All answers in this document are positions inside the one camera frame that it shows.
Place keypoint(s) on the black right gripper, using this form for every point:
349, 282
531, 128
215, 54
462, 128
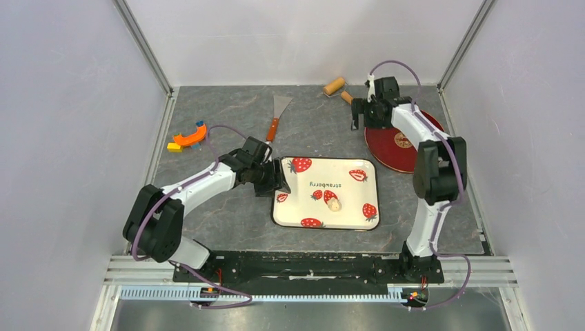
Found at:
361, 106

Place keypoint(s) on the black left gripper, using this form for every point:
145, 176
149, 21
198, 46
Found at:
276, 182

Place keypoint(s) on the white strawberry print tray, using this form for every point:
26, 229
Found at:
315, 180

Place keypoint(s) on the wooden dough roller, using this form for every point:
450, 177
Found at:
338, 87

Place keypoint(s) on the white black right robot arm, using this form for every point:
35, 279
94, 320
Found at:
439, 176

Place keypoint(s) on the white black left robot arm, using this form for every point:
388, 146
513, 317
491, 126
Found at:
155, 223

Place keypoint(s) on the beige dough piece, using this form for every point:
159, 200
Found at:
334, 205

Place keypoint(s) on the dark red round plate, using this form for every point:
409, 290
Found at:
390, 146

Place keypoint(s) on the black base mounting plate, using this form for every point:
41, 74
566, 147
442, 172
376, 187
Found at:
312, 273

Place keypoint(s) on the orange curved toy block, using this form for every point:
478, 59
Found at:
189, 140

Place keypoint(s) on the yellow toy block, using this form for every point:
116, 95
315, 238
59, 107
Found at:
175, 148

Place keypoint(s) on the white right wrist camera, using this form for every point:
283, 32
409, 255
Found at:
370, 84

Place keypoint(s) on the metal scraper with wooden handle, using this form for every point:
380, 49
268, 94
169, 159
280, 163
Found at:
280, 104

